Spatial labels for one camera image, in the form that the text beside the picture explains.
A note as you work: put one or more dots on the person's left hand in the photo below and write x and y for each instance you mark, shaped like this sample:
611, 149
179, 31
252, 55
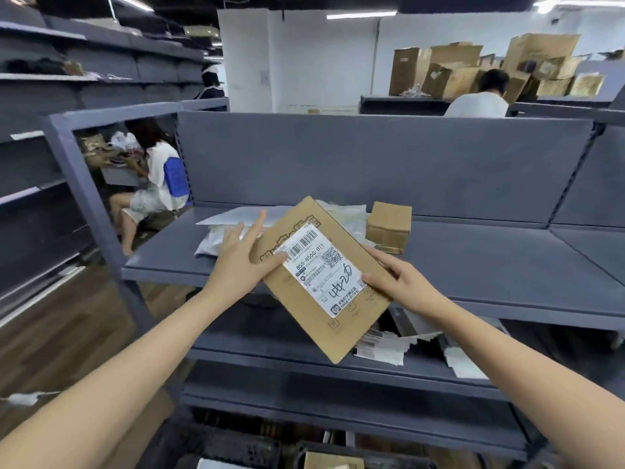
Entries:
234, 268

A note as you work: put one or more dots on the person's right hand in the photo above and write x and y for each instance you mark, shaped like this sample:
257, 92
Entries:
410, 290

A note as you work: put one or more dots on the person's left middle finger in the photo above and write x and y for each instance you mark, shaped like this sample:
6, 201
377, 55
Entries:
233, 235

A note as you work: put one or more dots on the person's left thumb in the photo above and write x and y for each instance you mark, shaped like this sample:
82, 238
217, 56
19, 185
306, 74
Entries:
274, 261

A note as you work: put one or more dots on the person's right thumb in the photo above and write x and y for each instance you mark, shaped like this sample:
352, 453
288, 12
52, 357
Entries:
375, 280

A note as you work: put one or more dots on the cardboard parcel white label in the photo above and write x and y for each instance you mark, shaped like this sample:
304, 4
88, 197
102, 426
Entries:
317, 297

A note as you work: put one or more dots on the person's left forearm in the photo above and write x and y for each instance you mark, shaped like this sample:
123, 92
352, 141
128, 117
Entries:
122, 376

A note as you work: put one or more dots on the person's right forearm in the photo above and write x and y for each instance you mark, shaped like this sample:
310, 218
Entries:
527, 380

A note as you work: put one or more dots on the white plastic mailer bags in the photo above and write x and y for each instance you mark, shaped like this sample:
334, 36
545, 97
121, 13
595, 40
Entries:
215, 239

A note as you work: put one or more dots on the small taped cardboard box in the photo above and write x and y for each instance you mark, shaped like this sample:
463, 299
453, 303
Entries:
388, 224

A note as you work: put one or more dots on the stack of white paper labels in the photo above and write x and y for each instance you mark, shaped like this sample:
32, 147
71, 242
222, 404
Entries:
383, 347

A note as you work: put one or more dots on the blue plastic chair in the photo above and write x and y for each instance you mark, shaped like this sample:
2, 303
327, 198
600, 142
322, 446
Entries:
176, 176

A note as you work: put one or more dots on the grey metal shelf rack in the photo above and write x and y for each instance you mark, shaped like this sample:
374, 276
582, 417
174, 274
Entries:
439, 180

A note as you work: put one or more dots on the white paper sheet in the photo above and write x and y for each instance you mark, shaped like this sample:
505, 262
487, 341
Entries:
464, 360

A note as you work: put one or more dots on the white plastic bag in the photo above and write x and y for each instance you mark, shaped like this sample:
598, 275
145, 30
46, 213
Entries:
124, 140

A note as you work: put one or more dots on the gold foil packets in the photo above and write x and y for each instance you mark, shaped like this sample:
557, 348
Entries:
95, 148

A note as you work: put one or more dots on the brown cardboard box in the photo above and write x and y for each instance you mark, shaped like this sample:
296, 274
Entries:
333, 461

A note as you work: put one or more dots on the black plastic crate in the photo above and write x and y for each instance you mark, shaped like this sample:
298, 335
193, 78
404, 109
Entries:
215, 446

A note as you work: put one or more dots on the pile of large cardboard boxes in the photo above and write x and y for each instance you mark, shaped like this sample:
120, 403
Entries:
454, 68

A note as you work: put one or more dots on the ceiling tube light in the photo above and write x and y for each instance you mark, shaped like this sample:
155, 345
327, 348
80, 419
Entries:
361, 15

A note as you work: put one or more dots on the white power adapter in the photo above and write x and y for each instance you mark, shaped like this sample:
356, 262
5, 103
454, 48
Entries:
23, 399

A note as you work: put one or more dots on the grey wall shelving unit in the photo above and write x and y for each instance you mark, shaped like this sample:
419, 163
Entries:
34, 117

